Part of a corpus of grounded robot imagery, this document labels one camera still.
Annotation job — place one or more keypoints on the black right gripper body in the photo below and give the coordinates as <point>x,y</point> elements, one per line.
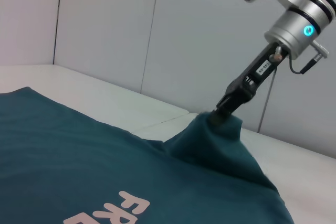
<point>257,74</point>

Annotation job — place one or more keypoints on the teal FREE print T-shirt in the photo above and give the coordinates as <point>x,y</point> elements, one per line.
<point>105,161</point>

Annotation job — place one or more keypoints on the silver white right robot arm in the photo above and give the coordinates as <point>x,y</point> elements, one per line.
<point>296,24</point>

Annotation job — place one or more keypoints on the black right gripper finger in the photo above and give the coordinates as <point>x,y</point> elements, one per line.
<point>236,107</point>
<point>225,103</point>

